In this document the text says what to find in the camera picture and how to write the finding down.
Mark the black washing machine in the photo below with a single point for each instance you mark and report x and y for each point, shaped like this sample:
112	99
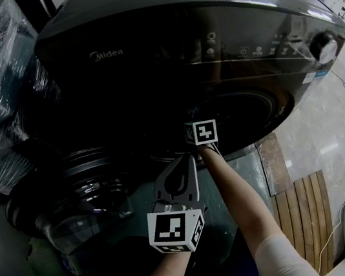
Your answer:
152	58

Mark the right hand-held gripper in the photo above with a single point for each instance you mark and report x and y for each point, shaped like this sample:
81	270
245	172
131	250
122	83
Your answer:
204	132

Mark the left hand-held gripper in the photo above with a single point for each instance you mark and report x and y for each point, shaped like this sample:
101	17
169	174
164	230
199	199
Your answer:
168	229

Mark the person's right forearm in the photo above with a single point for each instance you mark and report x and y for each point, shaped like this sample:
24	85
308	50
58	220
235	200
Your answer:
233	189

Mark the person's white shirt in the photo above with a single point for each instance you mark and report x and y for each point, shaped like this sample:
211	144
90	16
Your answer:
285	262

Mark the wooden slat mat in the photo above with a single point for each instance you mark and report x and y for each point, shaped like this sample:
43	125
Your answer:
304	220

